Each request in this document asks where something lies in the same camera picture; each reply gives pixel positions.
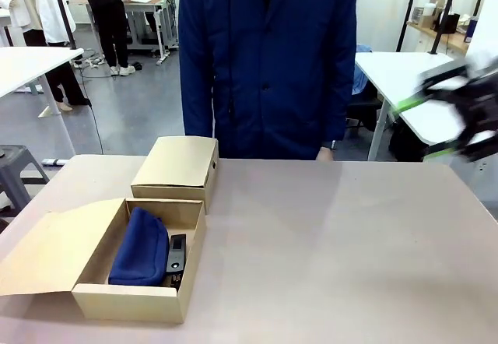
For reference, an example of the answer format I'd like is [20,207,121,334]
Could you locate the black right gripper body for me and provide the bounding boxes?
[422,72,498,163]

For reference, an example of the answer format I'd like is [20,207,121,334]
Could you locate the black handheld device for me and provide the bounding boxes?
[166,233,188,274]

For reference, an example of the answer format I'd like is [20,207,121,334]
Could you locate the blue fabric pouch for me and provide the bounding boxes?
[107,206,170,287]

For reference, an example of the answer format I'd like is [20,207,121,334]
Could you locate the person left forearm blue sleeve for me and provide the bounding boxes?
[318,63,358,150]

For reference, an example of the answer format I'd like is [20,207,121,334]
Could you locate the person right forearm blue sleeve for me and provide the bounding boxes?
[177,63,217,139]

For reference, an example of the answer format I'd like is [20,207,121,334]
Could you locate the black box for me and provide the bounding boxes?
[440,12,462,34]

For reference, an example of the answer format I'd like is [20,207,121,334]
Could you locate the small cardboard box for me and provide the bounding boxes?
[426,0,449,32]

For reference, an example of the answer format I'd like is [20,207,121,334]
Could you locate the closed cardboard box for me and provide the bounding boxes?
[130,135,219,216]

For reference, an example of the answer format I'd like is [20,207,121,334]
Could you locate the open cardboard box with flap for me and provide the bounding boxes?
[0,198,207,325]

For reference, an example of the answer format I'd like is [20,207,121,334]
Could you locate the low white table top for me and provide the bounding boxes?
[399,97,468,147]

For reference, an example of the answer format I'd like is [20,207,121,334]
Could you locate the white table grey legs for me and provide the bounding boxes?
[354,51,468,162]

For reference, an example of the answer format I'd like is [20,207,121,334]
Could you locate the black chair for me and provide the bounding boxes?
[345,82,391,135]

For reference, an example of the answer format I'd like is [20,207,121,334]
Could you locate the light blue cloth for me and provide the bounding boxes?
[351,44,374,97]

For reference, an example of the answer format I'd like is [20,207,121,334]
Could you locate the wooden shelf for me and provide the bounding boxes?
[405,19,471,54]

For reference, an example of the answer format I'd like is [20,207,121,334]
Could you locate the black tripod pole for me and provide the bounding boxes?
[426,0,463,56]
[49,0,79,51]
[395,0,422,53]

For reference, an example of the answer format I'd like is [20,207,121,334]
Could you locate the person torso blue jacket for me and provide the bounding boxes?
[177,0,358,161]

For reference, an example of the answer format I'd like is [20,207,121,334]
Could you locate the grey workbench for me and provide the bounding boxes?
[123,0,181,67]

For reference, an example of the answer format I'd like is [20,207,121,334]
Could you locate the bystander in black clothes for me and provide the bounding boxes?
[73,0,137,78]

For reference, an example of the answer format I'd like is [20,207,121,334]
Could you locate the bystander in white coat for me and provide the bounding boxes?
[0,0,93,112]

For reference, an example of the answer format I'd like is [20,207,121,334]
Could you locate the white table single leg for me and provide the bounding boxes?
[0,46,85,156]

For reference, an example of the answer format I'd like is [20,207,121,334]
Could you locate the grey metal stool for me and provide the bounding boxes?
[0,144,51,213]

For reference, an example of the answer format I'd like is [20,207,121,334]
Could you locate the thin black floor cable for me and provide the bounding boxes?
[88,102,105,155]

